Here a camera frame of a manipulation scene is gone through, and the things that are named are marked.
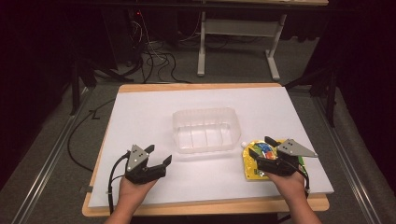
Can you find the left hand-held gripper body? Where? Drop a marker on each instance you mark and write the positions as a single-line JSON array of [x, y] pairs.
[[137, 157]]

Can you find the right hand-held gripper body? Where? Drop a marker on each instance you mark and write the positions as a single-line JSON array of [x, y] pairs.
[[281, 166]]

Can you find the yellow pouch with white cap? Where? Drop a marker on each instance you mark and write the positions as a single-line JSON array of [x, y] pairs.
[[252, 169]]

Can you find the person's right hand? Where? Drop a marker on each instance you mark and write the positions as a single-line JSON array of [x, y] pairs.
[[288, 186]]

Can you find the person's left hand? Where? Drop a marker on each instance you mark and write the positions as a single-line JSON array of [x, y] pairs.
[[134, 193]]

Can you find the clear plastic container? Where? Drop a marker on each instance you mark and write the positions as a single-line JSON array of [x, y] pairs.
[[206, 130]]

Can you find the grey tape piece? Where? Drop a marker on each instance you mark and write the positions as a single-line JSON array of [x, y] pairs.
[[86, 189]]

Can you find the white board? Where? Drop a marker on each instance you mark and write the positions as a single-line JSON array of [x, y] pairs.
[[202, 99]]

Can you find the black stand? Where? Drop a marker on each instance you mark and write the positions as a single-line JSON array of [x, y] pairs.
[[331, 93], [76, 84]]

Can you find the metal floor rail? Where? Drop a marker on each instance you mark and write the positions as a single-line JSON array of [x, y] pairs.
[[53, 155], [345, 161]]

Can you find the white metal desk frame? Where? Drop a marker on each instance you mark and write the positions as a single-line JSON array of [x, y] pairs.
[[239, 28]]

